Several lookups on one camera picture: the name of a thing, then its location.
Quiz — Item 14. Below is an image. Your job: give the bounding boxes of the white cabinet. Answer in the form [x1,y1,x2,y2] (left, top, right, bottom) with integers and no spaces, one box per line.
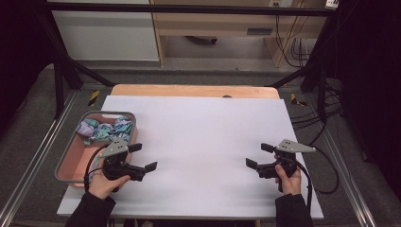
[50,0,160,62]

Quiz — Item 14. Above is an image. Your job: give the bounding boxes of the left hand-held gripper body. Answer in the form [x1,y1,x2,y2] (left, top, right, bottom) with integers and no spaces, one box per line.
[99,138,148,182]

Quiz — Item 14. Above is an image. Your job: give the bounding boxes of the dark object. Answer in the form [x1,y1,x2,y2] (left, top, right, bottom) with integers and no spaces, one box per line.
[183,35,218,45]

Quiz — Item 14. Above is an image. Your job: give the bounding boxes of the aluminium rail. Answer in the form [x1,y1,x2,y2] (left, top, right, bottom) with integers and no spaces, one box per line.
[0,91,78,227]
[318,126,379,227]

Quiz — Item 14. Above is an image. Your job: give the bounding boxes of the purple seahorse print swimsuit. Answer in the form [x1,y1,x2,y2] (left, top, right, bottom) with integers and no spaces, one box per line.
[75,114,135,147]

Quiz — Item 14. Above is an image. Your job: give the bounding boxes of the person's right hand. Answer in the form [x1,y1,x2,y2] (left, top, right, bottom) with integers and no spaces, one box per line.
[273,164,303,197]

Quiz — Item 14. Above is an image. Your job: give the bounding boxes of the right hand-held gripper cable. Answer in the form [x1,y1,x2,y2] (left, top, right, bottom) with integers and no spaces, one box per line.
[294,159,314,212]

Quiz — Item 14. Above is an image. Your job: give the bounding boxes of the hand-held gripper cable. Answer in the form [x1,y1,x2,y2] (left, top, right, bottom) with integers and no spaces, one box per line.
[83,143,112,193]
[294,159,314,212]

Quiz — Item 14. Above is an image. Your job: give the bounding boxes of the left hand-held gripper cable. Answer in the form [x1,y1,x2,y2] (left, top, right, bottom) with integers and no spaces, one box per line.
[83,143,112,193]

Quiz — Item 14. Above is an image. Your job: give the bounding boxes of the yellow tool floor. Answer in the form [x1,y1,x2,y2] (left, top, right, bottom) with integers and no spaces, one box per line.
[87,90,101,107]
[289,93,308,107]

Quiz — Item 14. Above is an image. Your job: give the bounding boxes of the person's left hand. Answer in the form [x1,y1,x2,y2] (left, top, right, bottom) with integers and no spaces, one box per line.
[88,157,131,201]

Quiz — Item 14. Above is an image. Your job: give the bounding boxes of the black hanging cables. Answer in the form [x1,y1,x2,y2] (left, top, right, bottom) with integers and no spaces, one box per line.
[274,13,312,69]

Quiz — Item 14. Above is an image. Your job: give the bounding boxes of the looped black floor cable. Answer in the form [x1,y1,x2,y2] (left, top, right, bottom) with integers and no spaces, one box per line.
[310,145,340,195]

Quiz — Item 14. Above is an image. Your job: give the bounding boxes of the pink basket with grey rim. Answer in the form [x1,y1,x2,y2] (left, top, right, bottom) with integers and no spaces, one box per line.
[54,110,139,189]

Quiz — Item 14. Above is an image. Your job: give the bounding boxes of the black metal frame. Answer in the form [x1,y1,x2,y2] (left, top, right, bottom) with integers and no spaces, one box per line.
[34,0,346,124]

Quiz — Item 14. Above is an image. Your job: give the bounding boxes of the light wooden desk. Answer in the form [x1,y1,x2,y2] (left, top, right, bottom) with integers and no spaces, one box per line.
[149,0,329,69]

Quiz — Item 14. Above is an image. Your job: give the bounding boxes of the bundle of black floor cables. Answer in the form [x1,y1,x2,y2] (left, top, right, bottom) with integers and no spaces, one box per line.
[289,79,344,131]

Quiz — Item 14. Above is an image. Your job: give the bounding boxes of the yellow cable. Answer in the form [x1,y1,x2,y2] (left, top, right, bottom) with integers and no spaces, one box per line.
[282,0,308,68]

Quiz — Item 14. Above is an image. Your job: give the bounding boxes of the yellow tool left floor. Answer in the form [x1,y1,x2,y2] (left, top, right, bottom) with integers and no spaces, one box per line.
[87,90,101,107]

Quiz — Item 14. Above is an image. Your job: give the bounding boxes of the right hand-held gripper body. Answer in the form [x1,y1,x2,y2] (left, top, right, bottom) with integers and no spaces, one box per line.
[256,138,317,180]

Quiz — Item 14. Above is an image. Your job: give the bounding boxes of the black curtain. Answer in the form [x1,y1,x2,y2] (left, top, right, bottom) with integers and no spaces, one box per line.
[0,0,55,133]
[334,0,401,190]

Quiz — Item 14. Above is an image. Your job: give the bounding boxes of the yellow tool right floor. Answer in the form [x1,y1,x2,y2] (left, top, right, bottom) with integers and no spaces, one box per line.
[289,93,308,107]

